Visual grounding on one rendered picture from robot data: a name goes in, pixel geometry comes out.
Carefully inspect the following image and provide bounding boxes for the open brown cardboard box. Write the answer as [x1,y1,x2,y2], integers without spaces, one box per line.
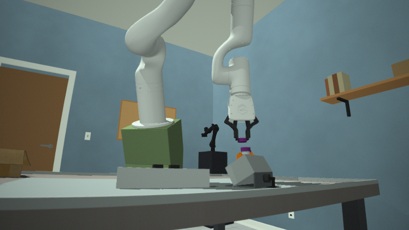
[0,149,31,177]

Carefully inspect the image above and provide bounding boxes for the white key housing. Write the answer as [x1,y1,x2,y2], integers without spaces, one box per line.
[225,154,280,189]

